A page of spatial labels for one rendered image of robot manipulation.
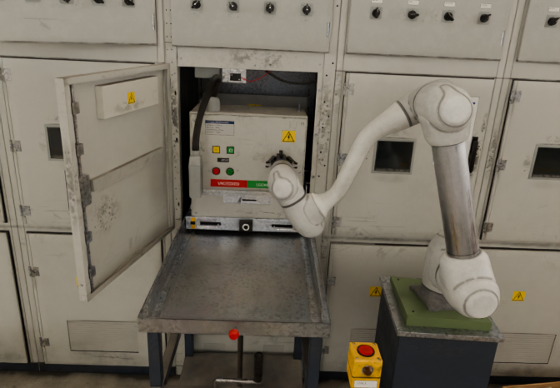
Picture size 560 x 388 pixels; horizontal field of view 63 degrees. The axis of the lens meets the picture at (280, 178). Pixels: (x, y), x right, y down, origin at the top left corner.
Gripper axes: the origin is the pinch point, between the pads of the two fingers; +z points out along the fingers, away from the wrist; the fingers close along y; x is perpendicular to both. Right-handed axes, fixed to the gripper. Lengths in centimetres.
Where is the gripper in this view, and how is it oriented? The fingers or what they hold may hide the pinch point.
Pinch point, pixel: (281, 156)
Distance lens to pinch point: 190.6
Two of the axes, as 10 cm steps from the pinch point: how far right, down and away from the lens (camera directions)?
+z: -0.1, -3.2, 9.5
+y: 10.0, 0.4, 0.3
